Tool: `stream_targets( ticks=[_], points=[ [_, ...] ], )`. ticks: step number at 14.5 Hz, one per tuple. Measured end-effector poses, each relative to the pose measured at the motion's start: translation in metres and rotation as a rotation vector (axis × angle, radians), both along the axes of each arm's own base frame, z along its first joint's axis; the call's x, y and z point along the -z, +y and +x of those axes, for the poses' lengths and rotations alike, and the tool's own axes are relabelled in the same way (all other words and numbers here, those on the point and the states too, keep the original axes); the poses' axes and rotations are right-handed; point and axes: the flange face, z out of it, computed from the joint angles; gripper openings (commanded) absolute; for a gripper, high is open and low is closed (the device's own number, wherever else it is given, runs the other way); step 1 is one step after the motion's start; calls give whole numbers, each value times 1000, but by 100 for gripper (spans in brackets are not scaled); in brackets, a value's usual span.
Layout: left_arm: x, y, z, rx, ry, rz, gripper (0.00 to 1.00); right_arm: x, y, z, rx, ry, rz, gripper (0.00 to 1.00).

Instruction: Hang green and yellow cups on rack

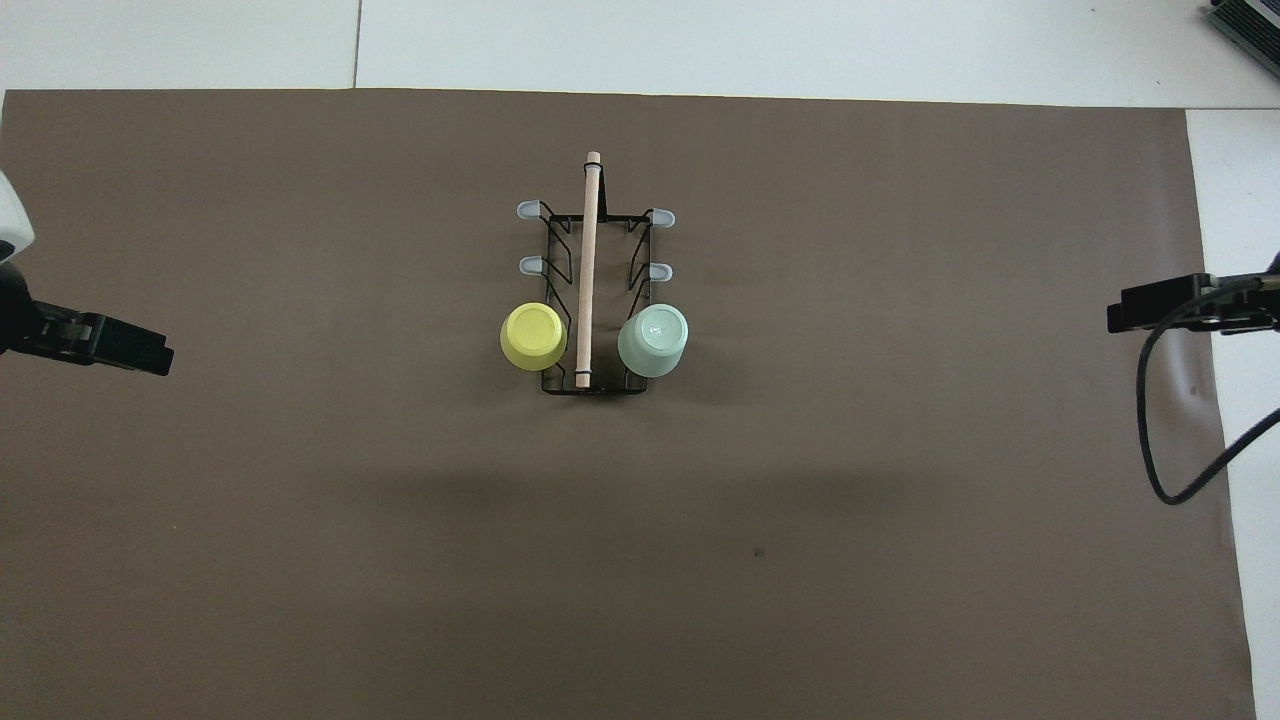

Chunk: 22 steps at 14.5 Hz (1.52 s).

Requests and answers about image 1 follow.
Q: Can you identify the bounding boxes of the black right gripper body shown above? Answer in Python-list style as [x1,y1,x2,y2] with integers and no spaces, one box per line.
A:
[1210,268,1280,331]

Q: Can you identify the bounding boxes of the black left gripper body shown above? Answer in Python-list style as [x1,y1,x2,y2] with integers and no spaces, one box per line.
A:
[0,262,46,356]

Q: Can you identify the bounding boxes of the yellow plastic cup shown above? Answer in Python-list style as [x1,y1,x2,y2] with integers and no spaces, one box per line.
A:
[499,302,569,372]

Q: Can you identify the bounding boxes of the light green plastic cup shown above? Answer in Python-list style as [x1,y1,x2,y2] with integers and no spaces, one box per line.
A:
[617,303,691,379]

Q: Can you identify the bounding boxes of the grey finned metal device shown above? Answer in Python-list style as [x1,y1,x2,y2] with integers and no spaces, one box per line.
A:
[1205,0,1280,53]

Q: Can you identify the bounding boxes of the brown table mat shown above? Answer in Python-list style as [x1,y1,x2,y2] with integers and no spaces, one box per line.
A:
[0,88,1257,720]

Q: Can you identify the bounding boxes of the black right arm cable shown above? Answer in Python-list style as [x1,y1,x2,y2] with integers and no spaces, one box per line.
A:
[1137,278,1280,506]

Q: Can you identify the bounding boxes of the black wire cup rack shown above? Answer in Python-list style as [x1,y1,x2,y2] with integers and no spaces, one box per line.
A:
[515,151,677,396]

